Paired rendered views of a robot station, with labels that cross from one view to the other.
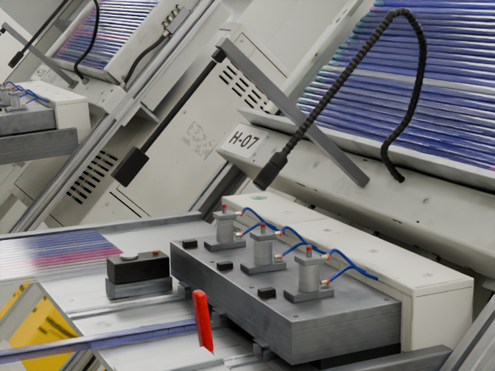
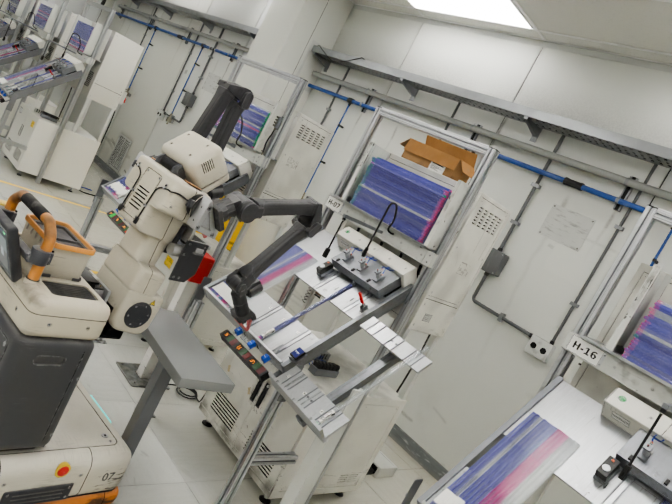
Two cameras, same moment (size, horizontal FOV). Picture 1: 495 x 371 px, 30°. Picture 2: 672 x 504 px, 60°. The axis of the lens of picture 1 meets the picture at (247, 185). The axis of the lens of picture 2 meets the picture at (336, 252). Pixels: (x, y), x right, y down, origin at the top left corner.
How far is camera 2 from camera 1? 1.72 m
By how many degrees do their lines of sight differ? 25
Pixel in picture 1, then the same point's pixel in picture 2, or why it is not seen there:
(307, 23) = (299, 34)
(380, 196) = (387, 238)
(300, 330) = (380, 291)
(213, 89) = (294, 142)
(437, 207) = (404, 245)
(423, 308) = (406, 278)
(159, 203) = (281, 190)
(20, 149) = (230, 187)
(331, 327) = (386, 288)
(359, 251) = (386, 259)
